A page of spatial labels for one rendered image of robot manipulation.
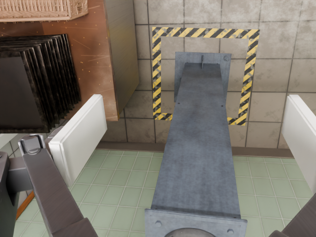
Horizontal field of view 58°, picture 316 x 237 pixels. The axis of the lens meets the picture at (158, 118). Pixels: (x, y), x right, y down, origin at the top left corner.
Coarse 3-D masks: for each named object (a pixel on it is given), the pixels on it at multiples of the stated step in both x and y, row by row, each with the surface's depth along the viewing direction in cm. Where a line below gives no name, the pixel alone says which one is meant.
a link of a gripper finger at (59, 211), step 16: (32, 144) 15; (32, 160) 14; (48, 160) 14; (32, 176) 13; (48, 176) 13; (48, 192) 12; (64, 192) 12; (48, 208) 11; (64, 208) 11; (48, 224) 10; (64, 224) 10; (80, 224) 9
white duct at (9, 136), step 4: (0, 136) 129; (4, 136) 131; (8, 136) 134; (12, 136) 137; (0, 140) 129; (4, 140) 131; (8, 140) 134; (0, 144) 129; (4, 144) 131; (0, 148) 129
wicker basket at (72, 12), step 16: (0, 0) 108; (16, 0) 107; (32, 0) 106; (48, 0) 106; (64, 0) 105; (80, 0) 100; (0, 16) 97; (16, 16) 95; (32, 16) 96; (48, 16) 93; (64, 16) 93; (80, 16) 100
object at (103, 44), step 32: (96, 0) 104; (128, 0) 139; (0, 32) 115; (32, 32) 113; (64, 32) 111; (96, 32) 109; (128, 32) 141; (96, 64) 115; (128, 64) 143; (128, 96) 144
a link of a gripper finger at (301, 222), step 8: (312, 200) 11; (304, 208) 10; (312, 208) 10; (296, 216) 10; (304, 216) 10; (312, 216) 10; (288, 224) 10; (296, 224) 10; (304, 224) 10; (312, 224) 10; (272, 232) 9; (280, 232) 9; (288, 232) 9; (296, 232) 9; (304, 232) 9; (312, 232) 9
